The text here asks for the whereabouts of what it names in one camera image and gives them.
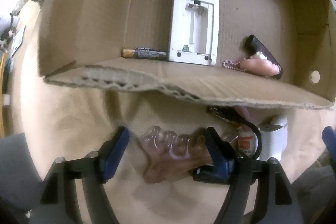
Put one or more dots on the white medicine bottle red label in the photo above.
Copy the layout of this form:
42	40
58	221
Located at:
247	143

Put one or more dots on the clear pink toe separator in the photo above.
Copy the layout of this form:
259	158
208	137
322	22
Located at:
171	154

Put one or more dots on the white remote control back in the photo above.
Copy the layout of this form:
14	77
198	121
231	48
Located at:
194	32

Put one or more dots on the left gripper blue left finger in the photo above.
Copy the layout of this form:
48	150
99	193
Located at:
111	152

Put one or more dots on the white earbuds case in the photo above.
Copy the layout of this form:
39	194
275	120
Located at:
274	136

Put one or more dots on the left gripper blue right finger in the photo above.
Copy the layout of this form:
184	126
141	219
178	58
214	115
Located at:
223	158

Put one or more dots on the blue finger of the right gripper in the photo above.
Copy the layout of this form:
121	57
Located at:
328	137

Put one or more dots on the beige bed sheet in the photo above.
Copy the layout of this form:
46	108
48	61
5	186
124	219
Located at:
76	90

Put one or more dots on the pink foot keychain charm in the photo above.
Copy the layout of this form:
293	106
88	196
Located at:
257	64

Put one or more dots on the brown cardboard box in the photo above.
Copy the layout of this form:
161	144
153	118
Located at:
81	43

